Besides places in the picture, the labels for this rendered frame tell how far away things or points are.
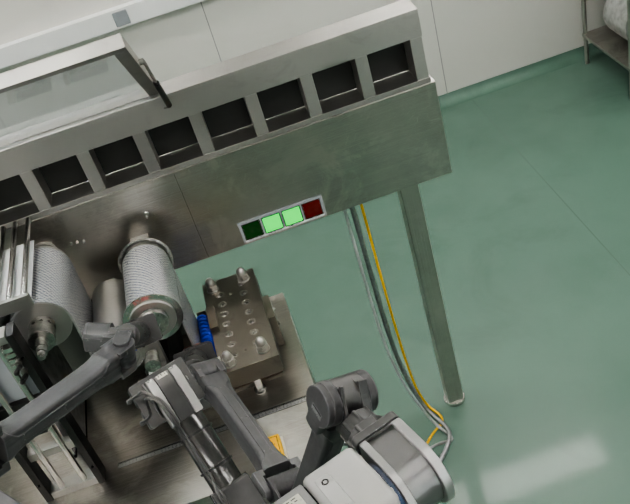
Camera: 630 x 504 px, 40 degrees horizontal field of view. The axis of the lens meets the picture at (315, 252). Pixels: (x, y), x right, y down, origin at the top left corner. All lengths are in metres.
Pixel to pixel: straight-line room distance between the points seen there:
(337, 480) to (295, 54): 1.25
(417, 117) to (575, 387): 1.41
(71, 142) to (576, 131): 3.08
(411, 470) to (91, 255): 1.37
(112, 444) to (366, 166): 1.03
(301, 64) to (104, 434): 1.13
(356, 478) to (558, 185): 3.21
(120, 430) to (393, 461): 1.25
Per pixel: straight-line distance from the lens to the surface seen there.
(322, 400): 1.48
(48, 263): 2.31
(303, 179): 2.44
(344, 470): 1.36
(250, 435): 1.92
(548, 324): 3.68
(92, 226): 2.44
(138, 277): 2.26
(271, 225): 2.49
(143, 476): 2.36
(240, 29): 4.73
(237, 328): 2.42
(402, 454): 1.39
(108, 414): 2.56
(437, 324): 3.12
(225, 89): 2.28
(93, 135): 2.31
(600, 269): 3.91
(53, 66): 1.80
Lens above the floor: 2.58
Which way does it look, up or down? 37 degrees down
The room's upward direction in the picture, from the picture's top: 18 degrees counter-clockwise
